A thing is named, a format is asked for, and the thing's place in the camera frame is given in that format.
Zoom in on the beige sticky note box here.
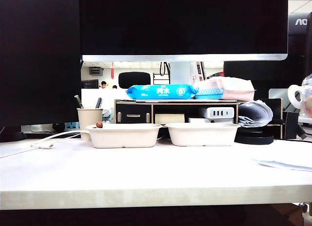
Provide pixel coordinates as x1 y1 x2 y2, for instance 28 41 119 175
155 113 185 125

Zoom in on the beige paper pulp box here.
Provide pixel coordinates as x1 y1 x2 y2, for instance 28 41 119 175
165 123 241 147
85 123 163 149

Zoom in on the brown cardboard box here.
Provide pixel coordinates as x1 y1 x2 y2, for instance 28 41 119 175
270 203 305 226

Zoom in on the blue wet wipes pack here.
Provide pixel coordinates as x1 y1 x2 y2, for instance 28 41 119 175
125 84 199 100

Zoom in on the black organizer drawer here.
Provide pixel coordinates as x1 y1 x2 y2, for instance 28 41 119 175
116 105 152 124

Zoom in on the black chair headrest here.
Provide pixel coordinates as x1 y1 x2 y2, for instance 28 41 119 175
118 72 151 90

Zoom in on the wooden desk organizer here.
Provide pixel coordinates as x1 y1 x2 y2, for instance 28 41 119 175
114 98 284 135

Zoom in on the white flat device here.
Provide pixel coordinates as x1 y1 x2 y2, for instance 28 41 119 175
188 117 210 124

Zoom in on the white office partition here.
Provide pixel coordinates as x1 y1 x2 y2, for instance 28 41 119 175
81 88 132 110

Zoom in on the white USB hub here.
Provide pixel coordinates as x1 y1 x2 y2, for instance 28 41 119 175
199 106 235 119

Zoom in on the beige paper cup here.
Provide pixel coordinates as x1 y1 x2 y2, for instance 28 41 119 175
76 108 104 141

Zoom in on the dark background screen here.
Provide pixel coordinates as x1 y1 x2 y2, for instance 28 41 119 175
81 79 99 89

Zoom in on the pen with silver tip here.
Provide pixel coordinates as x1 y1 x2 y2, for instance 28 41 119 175
74 94 84 109

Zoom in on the pink tissue pack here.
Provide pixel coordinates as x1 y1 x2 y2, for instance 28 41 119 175
193 76 257 101

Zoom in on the power strip with blue socket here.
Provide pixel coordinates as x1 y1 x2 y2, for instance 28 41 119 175
20 121 80 133

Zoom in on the silver-bezel monitor with stand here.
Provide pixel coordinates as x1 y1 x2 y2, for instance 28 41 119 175
78 0 289 102

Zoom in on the rolled paper stack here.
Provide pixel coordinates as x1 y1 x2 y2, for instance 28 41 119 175
237 100 273 128

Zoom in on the black round base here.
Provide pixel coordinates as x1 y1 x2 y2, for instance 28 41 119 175
234 127 275 146

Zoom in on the grey metal stand panel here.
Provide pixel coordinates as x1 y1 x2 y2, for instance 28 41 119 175
268 88 293 112

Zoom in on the large black monitor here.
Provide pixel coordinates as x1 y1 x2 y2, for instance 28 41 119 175
0 0 82 143

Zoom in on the white tape roll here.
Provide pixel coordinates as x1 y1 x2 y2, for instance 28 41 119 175
287 84 305 110

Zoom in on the clear plastic bag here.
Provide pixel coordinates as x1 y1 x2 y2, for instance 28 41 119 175
301 74 312 116

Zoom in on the AOC monitor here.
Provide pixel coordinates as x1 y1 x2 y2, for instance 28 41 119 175
288 12 312 37

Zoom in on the white cable with plug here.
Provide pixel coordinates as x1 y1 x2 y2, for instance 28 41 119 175
30 130 90 149

